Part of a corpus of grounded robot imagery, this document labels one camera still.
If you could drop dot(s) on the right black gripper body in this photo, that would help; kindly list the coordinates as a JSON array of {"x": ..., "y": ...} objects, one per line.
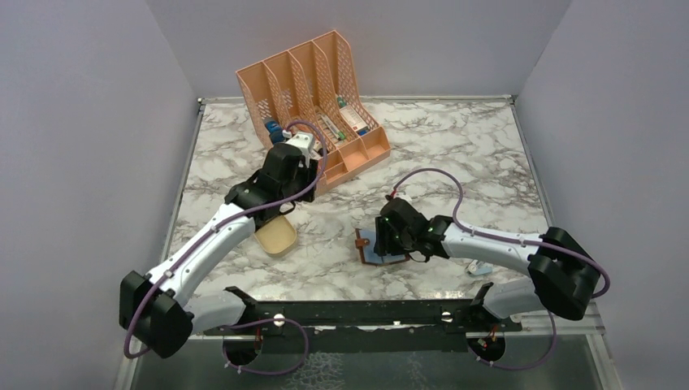
[{"x": 390, "y": 241}]

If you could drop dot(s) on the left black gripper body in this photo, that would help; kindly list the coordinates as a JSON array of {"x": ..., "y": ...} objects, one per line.
[{"x": 304, "y": 177}]

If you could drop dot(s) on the brown leather card holder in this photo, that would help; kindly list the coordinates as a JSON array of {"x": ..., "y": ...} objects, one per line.
[{"x": 365, "y": 243}]

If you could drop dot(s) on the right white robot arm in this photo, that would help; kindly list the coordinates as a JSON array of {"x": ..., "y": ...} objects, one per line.
[{"x": 558, "y": 274}]

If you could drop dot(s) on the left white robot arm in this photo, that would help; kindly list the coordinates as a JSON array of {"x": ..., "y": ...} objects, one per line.
[{"x": 158, "y": 310}]

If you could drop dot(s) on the tan oval tray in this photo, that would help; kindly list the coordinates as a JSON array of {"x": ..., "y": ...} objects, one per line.
[{"x": 277, "y": 237}]

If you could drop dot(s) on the small white blue object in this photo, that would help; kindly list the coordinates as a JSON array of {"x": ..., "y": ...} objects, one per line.
[{"x": 477, "y": 268}]

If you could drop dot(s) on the red white box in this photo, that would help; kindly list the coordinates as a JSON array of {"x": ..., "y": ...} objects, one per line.
[{"x": 354, "y": 120}]

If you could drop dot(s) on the pink plastic file organizer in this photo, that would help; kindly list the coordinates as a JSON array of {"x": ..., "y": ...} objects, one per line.
[{"x": 312, "y": 81}]

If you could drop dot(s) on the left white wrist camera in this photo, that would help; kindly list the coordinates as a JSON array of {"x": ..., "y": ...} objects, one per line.
[{"x": 305, "y": 142}]

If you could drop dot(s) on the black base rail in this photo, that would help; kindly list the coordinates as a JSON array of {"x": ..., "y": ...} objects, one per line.
[{"x": 290, "y": 327}]

